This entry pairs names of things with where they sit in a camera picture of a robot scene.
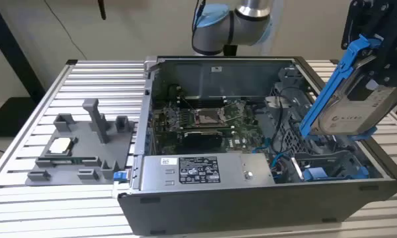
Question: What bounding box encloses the thin black wall cable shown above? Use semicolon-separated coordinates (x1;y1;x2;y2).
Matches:
44;0;84;60

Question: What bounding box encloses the grey parts rack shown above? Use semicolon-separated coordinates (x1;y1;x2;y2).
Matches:
25;98;139;186

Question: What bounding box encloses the silver CPU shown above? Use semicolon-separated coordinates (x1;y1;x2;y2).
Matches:
49;137;75;154

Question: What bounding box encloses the hard disk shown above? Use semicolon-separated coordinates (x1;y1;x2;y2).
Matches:
299;34;397;142

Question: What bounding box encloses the black graphics card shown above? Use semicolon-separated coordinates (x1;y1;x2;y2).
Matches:
183;130;224;152

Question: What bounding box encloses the black open PC case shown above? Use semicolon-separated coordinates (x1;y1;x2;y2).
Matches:
117;55;397;236

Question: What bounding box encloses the green motherboard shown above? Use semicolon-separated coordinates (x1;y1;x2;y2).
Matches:
152;99;269;154

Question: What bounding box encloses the metal socket cover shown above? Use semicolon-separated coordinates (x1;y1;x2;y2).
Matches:
223;102;247;119

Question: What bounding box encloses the grey metal disk bay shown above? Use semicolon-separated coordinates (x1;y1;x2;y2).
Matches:
264;81;385;184

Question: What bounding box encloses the green RAM stick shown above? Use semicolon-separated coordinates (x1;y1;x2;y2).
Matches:
51;157;97;165

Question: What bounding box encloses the black RAM slot bank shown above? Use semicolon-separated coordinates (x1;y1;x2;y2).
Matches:
181;125;237;131
177;97;229;106

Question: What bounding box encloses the black disk wire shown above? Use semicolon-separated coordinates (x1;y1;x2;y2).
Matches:
271;86;319;159

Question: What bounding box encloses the CPU socket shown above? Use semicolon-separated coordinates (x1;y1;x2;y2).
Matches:
193;108;225;126

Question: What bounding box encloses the thin wire locking lever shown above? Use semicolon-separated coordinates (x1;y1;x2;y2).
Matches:
181;96;197;110

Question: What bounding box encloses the grey power supply unit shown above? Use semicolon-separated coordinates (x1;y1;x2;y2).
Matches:
139;152;275;191

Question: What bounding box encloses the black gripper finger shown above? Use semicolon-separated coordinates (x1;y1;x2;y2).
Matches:
341;0;391;50
373;0;397;88

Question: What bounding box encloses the blue disk wire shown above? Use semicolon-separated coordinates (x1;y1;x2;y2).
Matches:
251;145;288;161

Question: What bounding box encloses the black monitor stand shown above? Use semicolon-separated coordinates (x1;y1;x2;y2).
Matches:
0;0;48;137

